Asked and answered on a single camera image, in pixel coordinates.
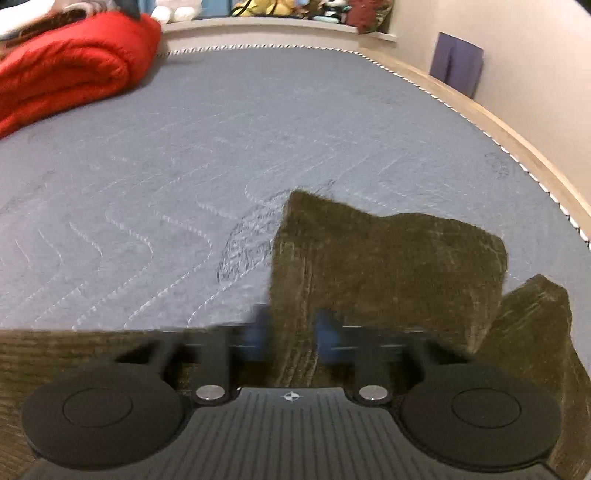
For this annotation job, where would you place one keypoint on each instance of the purple sheet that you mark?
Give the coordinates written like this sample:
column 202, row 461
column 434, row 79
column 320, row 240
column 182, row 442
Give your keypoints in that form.
column 457, row 64

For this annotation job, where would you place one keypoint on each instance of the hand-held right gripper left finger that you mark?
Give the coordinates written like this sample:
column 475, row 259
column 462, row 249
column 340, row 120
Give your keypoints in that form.
column 210, row 360

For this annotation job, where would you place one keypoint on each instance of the red folded blanket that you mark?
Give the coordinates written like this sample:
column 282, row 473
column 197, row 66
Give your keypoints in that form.
column 60, row 69

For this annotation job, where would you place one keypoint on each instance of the yellow plush toy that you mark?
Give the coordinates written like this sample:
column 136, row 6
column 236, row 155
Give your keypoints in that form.
column 263, row 6

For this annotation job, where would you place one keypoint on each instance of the white plush toy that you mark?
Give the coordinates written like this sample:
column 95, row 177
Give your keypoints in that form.
column 173, row 10

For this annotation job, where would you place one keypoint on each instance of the dark red pillow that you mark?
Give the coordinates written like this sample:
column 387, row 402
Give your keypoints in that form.
column 371, row 16

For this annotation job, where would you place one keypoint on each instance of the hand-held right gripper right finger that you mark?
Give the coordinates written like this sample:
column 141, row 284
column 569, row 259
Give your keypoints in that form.
column 371, row 360

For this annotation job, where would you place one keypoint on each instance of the dark blue star plush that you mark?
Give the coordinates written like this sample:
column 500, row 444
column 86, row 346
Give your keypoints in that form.
column 129, row 7

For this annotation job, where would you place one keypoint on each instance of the grey quilted mattress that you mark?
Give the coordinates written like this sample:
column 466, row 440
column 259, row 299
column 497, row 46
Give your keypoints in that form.
column 184, row 161

